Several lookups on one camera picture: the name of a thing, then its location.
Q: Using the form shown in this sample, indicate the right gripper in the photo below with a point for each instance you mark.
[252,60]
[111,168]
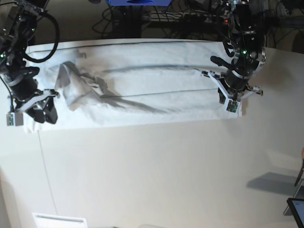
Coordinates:
[24,93]

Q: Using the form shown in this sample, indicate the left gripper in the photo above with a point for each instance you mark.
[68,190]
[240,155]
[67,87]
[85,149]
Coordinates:
[236,79]

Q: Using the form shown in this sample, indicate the white T-shirt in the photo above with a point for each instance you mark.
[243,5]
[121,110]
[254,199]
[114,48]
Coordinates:
[111,83]

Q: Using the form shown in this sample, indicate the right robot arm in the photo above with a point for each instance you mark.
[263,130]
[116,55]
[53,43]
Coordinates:
[19,28]

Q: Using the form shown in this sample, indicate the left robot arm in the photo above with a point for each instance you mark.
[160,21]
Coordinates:
[242,42]

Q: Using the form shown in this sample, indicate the white paper sheet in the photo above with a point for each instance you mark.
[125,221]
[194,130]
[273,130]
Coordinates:
[54,221]

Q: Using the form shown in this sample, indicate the blue box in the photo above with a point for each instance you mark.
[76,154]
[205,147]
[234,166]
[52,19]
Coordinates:
[139,2]

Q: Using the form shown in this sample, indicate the black tablet screen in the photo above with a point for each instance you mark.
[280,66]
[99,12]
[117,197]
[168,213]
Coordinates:
[297,208]

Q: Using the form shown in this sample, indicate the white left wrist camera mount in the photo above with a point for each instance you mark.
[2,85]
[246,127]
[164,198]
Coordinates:
[230,97]

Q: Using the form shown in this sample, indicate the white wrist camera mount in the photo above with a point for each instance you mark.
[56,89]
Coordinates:
[15,116]
[230,97]

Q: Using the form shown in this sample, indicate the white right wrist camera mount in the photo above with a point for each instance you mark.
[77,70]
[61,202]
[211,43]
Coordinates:
[15,116]

